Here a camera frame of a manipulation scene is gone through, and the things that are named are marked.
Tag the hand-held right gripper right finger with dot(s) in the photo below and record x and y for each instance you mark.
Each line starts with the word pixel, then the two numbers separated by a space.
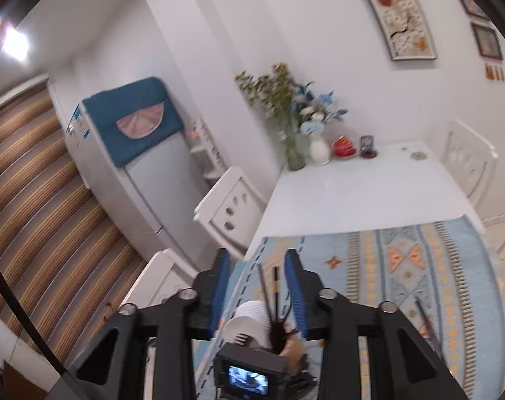
pixel 296 296

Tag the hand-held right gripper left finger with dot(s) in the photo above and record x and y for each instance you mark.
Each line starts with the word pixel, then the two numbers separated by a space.
pixel 221 296

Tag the white dotted rice paddle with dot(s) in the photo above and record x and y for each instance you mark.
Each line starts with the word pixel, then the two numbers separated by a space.
pixel 240 327
pixel 252 310

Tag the wooden utensil holder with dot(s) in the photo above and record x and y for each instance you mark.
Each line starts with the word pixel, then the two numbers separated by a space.
pixel 294 350

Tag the white dining chair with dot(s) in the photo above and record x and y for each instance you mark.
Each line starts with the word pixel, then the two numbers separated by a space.
pixel 485 162
pixel 244 225
pixel 165 266

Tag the blue patterned table mat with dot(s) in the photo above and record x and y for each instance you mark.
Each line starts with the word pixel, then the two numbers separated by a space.
pixel 360 258

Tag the white refrigerator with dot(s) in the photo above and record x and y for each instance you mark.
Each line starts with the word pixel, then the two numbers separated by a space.
pixel 160 183

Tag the glass vase with dried flowers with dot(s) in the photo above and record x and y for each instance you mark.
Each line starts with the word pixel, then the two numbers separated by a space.
pixel 296 156

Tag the white vase with blue flowers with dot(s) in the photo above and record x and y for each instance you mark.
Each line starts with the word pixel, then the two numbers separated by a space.
pixel 319 152

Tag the white corner shelf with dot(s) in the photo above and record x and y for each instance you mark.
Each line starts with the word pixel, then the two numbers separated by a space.
pixel 206 146

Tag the red lidded teacup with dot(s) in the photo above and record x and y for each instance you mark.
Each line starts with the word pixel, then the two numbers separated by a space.
pixel 344 148

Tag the blue refrigerator cover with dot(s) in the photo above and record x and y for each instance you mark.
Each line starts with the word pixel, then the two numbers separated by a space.
pixel 106 121

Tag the ceiling light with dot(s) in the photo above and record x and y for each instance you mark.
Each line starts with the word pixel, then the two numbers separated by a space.
pixel 15 43

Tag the hanging orange wall ornaments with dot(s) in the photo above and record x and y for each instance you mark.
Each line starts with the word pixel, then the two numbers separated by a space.
pixel 494 73

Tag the long framed wall picture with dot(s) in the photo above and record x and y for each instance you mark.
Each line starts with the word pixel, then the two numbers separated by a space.
pixel 398 12

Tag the small framed wall picture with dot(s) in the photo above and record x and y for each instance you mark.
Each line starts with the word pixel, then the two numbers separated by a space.
pixel 471 4
pixel 487 41

